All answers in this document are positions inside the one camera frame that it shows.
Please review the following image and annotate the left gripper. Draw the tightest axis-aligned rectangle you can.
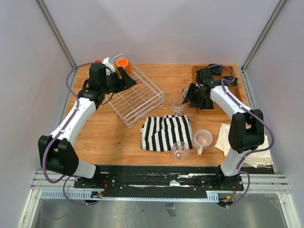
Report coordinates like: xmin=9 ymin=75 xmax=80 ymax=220
xmin=102 ymin=66 xmax=137 ymax=94

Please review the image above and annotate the small pink mug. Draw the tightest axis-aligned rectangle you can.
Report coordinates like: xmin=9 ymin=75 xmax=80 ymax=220
xmin=182 ymin=89 xmax=188 ymax=99

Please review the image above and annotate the orange mug black handle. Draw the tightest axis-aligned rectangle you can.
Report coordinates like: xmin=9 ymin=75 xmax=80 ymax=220
xmin=115 ymin=58 xmax=132 ymax=75

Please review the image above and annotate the clear glass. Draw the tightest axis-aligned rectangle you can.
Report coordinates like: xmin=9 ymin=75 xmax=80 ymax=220
xmin=172 ymin=142 xmax=190 ymax=162
xmin=171 ymin=96 xmax=186 ymax=116

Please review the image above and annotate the light green mug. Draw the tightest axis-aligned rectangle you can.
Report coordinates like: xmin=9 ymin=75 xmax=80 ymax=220
xmin=109 ymin=63 xmax=117 ymax=73

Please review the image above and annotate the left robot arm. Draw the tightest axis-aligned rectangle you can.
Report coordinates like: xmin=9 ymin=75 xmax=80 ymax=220
xmin=38 ymin=61 xmax=137 ymax=188

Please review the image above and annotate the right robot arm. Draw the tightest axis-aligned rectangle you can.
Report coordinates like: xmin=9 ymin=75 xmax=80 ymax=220
xmin=183 ymin=64 xmax=265 ymax=190

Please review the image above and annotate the dark green rolled sock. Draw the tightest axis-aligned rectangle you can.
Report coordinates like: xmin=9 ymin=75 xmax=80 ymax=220
xmin=200 ymin=97 xmax=214 ymax=109

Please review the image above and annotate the black rolled sock top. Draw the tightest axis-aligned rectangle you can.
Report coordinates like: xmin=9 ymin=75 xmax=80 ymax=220
xmin=208 ymin=64 xmax=223 ymax=76

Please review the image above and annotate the wooden compartment tray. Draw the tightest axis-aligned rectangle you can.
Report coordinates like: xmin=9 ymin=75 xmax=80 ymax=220
xmin=192 ymin=64 xmax=249 ymax=114

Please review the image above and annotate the green patterned rolled sock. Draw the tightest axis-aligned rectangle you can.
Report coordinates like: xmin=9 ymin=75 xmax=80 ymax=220
xmin=223 ymin=76 xmax=238 ymax=86

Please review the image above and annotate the large pink mug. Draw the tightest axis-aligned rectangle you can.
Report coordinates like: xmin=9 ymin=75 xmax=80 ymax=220
xmin=192 ymin=129 xmax=213 ymax=155

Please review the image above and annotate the black white striped cloth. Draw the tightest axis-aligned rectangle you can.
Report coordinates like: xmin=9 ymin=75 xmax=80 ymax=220
xmin=140 ymin=115 xmax=193 ymax=152

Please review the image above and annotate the clear glass front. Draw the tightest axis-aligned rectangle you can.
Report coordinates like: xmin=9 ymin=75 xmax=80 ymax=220
xmin=172 ymin=142 xmax=190 ymax=162

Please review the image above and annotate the cream folded cloth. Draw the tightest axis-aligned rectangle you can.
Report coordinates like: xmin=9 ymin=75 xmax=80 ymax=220
xmin=214 ymin=123 xmax=274 ymax=168

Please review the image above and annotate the white wire dish rack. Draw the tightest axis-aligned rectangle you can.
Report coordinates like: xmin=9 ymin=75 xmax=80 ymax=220
xmin=105 ymin=63 xmax=164 ymax=128

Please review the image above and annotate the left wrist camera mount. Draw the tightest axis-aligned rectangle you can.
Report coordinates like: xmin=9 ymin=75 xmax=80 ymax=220
xmin=102 ymin=57 xmax=114 ymax=69

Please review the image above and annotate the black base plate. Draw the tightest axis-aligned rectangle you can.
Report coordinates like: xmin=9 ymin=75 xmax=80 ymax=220
xmin=74 ymin=164 xmax=245 ymax=200

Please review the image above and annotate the aluminium frame rail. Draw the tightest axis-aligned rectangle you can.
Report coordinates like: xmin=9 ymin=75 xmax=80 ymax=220
xmin=19 ymin=165 xmax=301 ymax=228

